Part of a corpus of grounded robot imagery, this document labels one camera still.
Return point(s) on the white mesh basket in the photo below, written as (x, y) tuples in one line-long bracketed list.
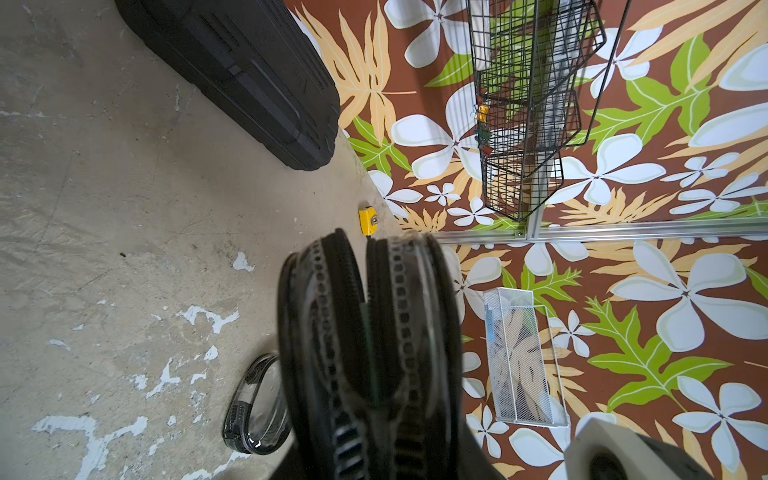
[(526, 387)]

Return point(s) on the yellow tape measure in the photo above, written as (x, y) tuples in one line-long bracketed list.
[(368, 219)]

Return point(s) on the black wire basket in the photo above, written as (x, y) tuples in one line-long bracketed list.
[(532, 60)]

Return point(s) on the black hard case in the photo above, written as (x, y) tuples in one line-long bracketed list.
[(252, 60)]

